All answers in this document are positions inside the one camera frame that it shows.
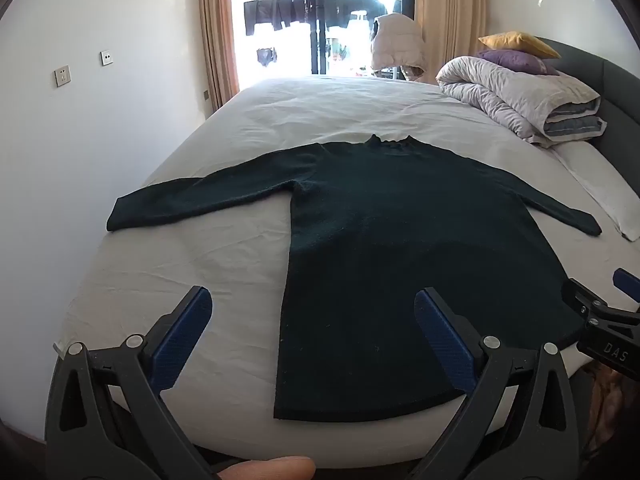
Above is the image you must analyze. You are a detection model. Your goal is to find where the dark green knit sweater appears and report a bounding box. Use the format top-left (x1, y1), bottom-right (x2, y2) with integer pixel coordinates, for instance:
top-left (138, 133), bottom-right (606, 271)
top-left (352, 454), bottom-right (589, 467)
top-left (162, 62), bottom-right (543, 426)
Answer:
top-left (106, 138), bottom-right (601, 422)

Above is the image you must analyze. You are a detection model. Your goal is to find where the left beige curtain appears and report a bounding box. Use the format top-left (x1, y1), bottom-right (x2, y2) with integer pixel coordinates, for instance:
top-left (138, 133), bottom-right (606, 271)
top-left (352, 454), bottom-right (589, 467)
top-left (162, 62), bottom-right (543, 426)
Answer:
top-left (198, 0), bottom-right (240, 112)

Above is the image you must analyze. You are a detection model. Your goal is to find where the flat white pillowcase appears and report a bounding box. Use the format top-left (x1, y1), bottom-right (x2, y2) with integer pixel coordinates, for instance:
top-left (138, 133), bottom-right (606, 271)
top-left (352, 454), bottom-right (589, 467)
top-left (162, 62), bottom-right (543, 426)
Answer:
top-left (551, 141), bottom-right (640, 243)

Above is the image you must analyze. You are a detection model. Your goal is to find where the yellow pillow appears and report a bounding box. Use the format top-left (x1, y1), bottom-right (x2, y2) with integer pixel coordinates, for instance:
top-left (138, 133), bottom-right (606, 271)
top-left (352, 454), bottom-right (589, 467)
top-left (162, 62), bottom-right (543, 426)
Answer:
top-left (478, 32), bottom-right (561, 58)

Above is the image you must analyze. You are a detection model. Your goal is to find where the white wall socket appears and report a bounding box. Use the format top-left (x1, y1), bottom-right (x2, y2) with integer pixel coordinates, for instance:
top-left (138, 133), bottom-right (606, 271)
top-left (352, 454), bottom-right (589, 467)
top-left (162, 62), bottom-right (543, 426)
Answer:
top-left (53, 65), bottom-right (72, 88)

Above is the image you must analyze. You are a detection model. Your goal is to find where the black balcony door frame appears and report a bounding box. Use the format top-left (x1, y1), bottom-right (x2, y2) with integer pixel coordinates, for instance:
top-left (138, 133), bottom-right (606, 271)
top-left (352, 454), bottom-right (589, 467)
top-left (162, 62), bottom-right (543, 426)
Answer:
top-left (307, 0), bottom-right (414, 77)

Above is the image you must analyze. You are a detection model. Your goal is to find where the beige curtain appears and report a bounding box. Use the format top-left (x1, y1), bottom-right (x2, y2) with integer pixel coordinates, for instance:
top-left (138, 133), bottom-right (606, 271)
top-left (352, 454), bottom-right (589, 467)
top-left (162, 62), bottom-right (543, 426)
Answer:
top-left (198, 0), bottom-right (240, 112)
top-left (414, 0), bottom-right (488, 84)

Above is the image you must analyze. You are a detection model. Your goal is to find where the beige puffer vest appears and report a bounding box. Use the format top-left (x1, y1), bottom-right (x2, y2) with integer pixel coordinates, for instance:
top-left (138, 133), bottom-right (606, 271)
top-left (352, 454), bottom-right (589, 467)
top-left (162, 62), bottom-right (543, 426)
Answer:
top-left (371, 13), bottom-right (427, 82)

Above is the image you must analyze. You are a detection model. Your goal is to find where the folded grey white duvet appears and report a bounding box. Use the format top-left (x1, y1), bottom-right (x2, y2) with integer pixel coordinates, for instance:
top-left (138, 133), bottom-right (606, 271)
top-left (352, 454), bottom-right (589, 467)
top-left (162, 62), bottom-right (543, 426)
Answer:
top-left (436, 56), bottom-right (606, 148)

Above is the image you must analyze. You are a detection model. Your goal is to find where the dark hanging laundry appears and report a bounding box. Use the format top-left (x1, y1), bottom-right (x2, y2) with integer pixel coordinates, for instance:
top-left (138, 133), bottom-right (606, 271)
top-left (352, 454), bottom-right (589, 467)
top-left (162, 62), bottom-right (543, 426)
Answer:
top-left (243, 0), bottom-right (387, 36)

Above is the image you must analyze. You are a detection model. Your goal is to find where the right beige curtain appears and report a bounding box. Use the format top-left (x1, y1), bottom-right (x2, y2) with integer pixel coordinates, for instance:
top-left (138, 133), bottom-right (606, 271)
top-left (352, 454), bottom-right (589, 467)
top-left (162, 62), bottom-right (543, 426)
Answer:
top-left (414, 0), bottom-right (488, 84)

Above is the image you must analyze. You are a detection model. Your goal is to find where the dark grey upholstered headboard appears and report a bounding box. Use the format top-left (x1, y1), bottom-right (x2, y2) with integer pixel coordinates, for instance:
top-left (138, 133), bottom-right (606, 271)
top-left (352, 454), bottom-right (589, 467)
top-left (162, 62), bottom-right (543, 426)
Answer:
top-left (541, 37), bottom-right (640, 194)

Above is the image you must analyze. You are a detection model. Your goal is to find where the purple pillow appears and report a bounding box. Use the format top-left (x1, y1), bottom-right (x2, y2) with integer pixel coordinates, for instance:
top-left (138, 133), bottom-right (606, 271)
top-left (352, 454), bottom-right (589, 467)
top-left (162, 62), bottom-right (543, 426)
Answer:
top-left (476, 49), bottom-right (560, 76)

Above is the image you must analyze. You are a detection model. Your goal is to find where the person left hand thumb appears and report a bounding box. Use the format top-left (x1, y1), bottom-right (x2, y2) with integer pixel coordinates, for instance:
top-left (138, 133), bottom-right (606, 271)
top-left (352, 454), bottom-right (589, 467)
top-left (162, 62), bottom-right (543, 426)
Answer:
top-left (218, 456), bottom-right (316, 480)

